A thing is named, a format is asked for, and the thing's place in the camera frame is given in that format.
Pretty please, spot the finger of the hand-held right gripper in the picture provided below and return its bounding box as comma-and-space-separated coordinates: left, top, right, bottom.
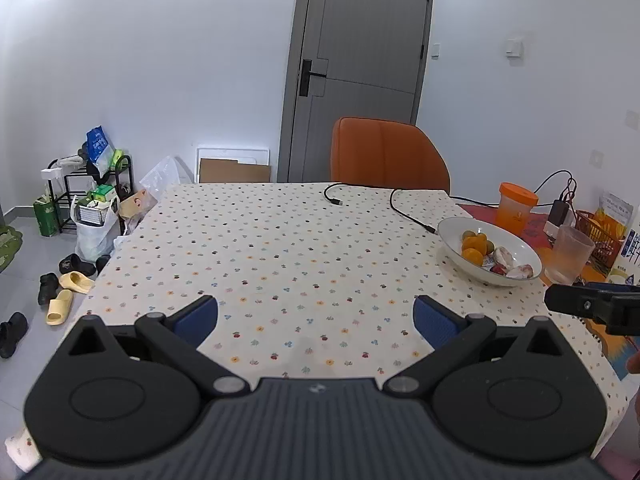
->
545, 283, 603, 319

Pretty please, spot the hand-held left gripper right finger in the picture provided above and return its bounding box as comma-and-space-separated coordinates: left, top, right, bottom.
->
382, 295, 573, 397

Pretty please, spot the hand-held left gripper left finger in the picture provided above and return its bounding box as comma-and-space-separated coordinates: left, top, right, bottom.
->
64, 295, 252, 397

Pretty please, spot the white printed plate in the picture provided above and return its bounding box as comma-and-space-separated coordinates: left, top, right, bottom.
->
437, 216, 543, 288

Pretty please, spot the clear ribbed plastic cup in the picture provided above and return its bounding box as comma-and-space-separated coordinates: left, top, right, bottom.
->
544, 225, 596, 286

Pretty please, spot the blue white carton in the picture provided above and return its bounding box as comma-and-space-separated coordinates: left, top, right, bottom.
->
607, 230, 640, 286

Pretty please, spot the yellow blue snack bag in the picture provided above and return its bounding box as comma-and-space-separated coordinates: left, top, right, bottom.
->
597, 191, 637, 241

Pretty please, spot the orange lidded plastic container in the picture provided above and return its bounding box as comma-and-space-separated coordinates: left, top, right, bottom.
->
495, 182, 540, 237

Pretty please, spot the dotted white tablecloth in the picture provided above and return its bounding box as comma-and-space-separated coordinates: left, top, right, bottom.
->
5, 181, 628, 473

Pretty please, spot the brown paper bag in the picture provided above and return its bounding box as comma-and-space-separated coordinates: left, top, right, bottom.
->
117, 189, 158, 233

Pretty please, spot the yellow slipper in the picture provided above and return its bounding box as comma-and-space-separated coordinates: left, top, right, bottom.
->
46, 289, 74, 326
59, 271, 95, 292

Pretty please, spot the white plastic bag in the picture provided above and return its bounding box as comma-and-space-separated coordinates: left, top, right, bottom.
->
70, 195, 121, 261

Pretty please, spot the clear plastic bag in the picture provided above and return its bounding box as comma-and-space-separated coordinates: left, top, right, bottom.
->
139, 155, 182, 196

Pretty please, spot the brown cardboard sheet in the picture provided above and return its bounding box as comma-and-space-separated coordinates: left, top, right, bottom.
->
200, 158, 271, 183

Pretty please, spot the black shelf rack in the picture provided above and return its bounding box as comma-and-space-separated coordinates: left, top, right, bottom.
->
47, 155, 133, 236

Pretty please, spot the white foam board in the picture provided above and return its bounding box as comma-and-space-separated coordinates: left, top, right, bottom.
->
196, 147, 271, 183

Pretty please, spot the orange leather chair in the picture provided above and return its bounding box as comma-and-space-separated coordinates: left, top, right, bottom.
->
331, 117, 451, 195

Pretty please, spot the green box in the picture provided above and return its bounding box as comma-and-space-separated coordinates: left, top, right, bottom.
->
33, 195, 60, 237

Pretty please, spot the blue plastic bag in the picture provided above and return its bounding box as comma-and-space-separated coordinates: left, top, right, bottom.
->
86, 126, 112, 176

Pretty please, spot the grey door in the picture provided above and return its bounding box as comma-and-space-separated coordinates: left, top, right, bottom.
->
277, 0, 436, 183

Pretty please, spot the black charger cable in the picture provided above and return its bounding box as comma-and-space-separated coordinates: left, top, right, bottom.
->
532, 170, 576, 201

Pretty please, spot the black door handle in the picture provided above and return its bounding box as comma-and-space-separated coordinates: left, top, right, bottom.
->
298, 59, 328, 98

